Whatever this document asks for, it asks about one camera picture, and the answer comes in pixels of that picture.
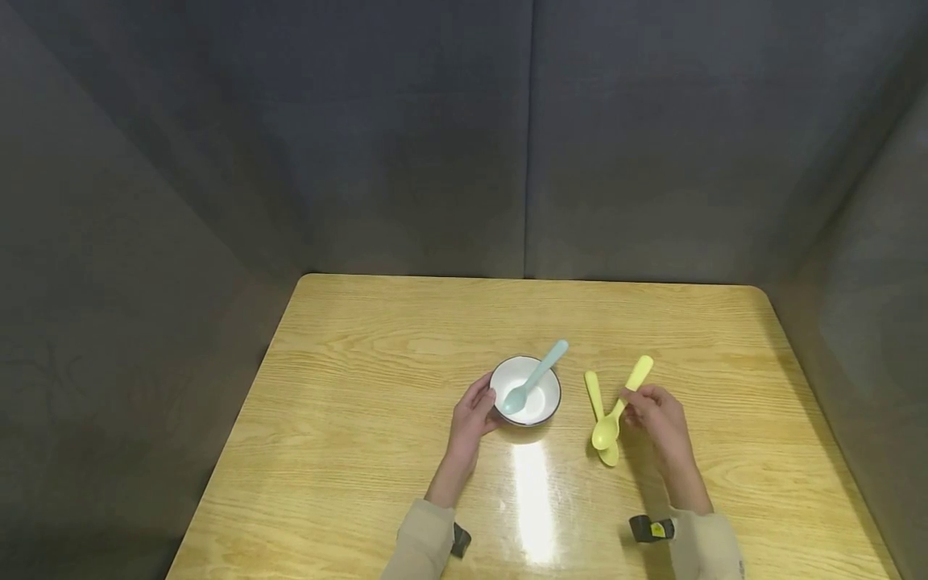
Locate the person's left forearm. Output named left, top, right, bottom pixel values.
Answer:
left=381, top=461, right=479, bottom=580

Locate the light blue plastic spoon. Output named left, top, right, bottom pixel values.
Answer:
left=502, top=339, right=570, bottom=416

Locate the person's right forearm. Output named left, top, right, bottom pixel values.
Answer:
left=661, top=462, right=747, bottom=580

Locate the white bowl with dark rim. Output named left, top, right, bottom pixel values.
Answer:
left=488, top=355, right=563, bottom=427

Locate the person's left hand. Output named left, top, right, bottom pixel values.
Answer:
left=448, top=372, right=506, bottom=478

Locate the yellow plastic spoon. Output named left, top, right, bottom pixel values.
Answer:
left=584, top=371, right=621, bottom=468
left=590, top=355, right=655, bottom=451

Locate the person's right hand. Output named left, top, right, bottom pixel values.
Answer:
left=619, top=384, right=691, bottom=478

